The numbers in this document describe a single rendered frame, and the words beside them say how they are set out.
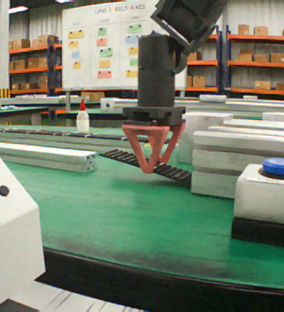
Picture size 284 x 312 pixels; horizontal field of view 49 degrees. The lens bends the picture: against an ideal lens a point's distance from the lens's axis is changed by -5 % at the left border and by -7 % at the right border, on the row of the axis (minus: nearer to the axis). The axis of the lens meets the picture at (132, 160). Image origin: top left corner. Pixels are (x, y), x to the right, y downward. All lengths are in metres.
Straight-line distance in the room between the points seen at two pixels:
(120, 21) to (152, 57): 3.27
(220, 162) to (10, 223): 0.29
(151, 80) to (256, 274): 0.31
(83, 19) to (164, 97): 3.52
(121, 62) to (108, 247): 3.41
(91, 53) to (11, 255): 3.66
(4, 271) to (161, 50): 0.36
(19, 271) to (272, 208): 0.22
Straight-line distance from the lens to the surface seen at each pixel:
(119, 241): 0.31
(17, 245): 0.23
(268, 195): 0.31
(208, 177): 0.44
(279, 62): 10.15
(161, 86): 0.48
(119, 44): 3.70
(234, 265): 0.28
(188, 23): 0.47
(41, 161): 0.63
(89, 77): 3.83
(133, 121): 0.47
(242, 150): 0.43
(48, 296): 1.22
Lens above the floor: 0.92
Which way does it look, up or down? 12 degrees down
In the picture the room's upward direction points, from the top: straight up
